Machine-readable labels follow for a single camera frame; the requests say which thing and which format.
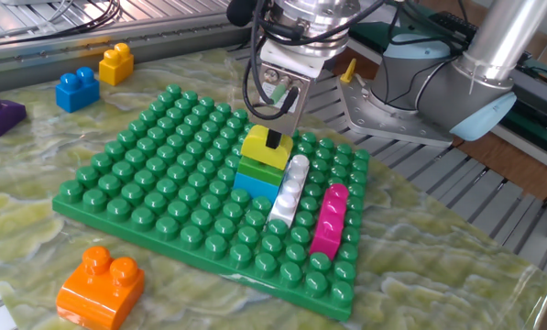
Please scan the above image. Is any yellow two-stud block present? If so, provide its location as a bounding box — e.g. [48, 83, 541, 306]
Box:
[98, 42, 135, 87]

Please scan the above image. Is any black table cable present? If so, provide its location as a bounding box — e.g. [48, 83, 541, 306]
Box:
[0, 0, 127, 47]

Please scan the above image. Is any yellow plastic clip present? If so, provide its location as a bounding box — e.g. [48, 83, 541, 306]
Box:
[340, 58, 357, 84]

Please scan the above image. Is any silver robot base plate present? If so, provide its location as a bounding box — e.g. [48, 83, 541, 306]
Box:
[336, 75, 454, 148]

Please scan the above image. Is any light blue four-stud block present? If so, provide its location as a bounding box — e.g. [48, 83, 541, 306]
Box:
[233, 171, 281, 204]

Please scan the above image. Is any pink three-stud block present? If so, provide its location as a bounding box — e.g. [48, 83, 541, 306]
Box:
[308, 183, 350, 261]

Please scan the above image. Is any yellow-green single-stud block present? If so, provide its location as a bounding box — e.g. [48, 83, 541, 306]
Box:
[239, 124, 295, 171]

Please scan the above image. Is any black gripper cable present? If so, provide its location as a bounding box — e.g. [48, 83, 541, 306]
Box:
[225, 0, 387, 121]

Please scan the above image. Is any blue two-stud block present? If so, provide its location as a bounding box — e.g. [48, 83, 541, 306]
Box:
[55, 67, 102, 114]

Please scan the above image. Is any black cable green connector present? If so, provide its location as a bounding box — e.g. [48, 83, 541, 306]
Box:
[249, 0, 292, 105]

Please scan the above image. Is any white four-stud block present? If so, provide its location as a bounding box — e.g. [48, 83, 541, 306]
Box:
[268, 154, 311, 229]

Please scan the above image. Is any aluminium profile rail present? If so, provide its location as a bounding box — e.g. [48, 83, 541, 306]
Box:
[0, 25, 265, 93]

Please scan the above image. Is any large green studded baseplate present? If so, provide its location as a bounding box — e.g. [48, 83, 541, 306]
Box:
[51, 83, 371, 322]

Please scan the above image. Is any green marble patterned mat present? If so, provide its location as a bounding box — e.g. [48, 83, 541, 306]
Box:
[0, 48, 547, 330]

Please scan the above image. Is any orange two-stud block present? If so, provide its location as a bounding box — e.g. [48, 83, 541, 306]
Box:
[55, 245, 146, 330]

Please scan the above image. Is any bright green two-stud block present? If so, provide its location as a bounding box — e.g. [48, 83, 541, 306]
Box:
[236, 155, 287, 187]

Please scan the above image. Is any silver Schunk gripper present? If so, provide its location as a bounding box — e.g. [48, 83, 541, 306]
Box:
[248, 38, 332, 150]

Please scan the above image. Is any black keyboard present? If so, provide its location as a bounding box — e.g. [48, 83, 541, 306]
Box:
[431, 11, 479, 40]

